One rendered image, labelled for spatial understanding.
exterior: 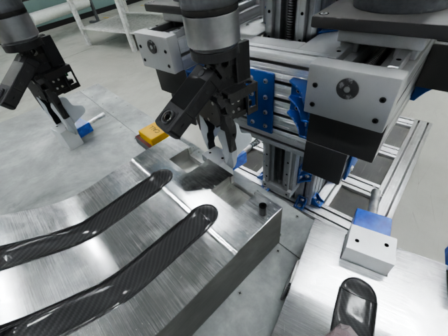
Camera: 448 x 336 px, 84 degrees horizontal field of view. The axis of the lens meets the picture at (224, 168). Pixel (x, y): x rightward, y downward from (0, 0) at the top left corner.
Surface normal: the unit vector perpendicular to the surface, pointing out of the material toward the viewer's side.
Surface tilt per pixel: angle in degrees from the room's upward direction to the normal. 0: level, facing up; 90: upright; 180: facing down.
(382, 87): 90
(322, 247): 0
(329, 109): 90
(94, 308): 25
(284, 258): 0
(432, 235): 0
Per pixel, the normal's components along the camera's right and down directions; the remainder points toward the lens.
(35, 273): 0.25, -0.88
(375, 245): -0.11, -0.72
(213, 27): 0.16, 0.67
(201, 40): -0.36, 0.68
